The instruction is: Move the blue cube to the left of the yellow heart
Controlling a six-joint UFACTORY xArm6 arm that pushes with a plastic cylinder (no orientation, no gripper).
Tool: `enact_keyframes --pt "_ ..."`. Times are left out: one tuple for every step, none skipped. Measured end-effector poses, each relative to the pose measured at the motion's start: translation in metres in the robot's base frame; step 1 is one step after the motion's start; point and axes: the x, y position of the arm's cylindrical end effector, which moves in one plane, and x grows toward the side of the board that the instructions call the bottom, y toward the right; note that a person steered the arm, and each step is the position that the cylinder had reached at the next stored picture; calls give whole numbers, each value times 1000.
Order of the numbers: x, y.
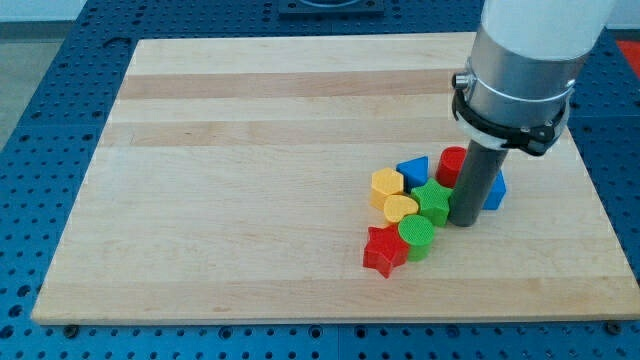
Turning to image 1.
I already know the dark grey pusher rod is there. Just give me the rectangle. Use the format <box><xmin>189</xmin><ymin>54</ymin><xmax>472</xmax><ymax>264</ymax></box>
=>
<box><xmin>448</xmin><ymin>140</ymin><xmax>508</xmax><ymax>227</ymax></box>

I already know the black cable clamp ring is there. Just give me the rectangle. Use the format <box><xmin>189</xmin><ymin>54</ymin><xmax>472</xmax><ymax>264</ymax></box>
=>
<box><xmin>451</xmin><ymin>88</ymin><xmax>571</xmax><ymax>157</ymax></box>

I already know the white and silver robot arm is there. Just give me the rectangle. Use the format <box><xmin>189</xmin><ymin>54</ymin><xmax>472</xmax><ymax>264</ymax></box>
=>
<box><xmin>452</xmin><ymin>0</ymin><xmax>615</xmax><ymax>156</ymax></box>

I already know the blue cube block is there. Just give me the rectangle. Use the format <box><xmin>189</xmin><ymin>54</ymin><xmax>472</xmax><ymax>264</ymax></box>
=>
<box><xmin>482</xmin><ymin>171</ymin><xmax>507</xmax><ymax>210</ymax></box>

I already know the green star block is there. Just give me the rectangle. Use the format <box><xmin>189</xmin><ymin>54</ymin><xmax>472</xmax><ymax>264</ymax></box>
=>
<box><xmin>410</xmin><ymin>178</ymin><xmax>453</xmax><ymax>227</ymax></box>

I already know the red star block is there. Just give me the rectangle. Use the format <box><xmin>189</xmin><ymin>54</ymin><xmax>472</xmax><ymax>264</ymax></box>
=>
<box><xmin>363</xmin><ymin>224</ymin><xmax>410</xmax><ymax>278</ymax></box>

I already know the black mounting plate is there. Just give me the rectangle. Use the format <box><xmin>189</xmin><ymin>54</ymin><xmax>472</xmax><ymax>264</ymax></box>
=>
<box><xmin>277</xmin><ymin>0</ymin><xmax>385</xmax><ymax>18</ymax></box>

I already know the yellow hexagon block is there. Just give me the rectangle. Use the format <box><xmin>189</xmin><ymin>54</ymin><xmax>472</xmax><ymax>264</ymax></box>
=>
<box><xmin>370</xmin><ymin>168</ymin><xmax>404</xmax><ymax>210</ymax></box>

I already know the wooden board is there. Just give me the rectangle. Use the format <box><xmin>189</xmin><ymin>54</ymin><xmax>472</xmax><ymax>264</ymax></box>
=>
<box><xmin>31</xmin><ymin>32</ymin><xmax>639</xmax><ymax>325</ymax></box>

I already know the red cylinder block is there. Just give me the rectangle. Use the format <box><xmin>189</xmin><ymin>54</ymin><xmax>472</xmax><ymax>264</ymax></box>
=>
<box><xmin>435</xmin><ymin>146</ymin><xmax>467</xmax><ymax>188</ymax></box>

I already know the green cylinder block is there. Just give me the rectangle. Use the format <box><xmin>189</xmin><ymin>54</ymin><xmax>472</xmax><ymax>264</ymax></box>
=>
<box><xmin>398</xmin><ymin>215</ymin><xmax>435</xmax><ymax>262</ymax></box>

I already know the blue triangle block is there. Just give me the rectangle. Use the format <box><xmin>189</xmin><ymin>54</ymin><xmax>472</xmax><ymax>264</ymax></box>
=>
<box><xmin>395</xmin><ymin>156</ymin><xmax>429</xmax><ymax>193</ymax></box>

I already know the yellow heart block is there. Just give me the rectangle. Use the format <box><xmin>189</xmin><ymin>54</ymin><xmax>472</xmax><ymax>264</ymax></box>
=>
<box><xmin>383</xmin><ymin>195</ymin><xmax>419</xmax><ymax>224</ymax></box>

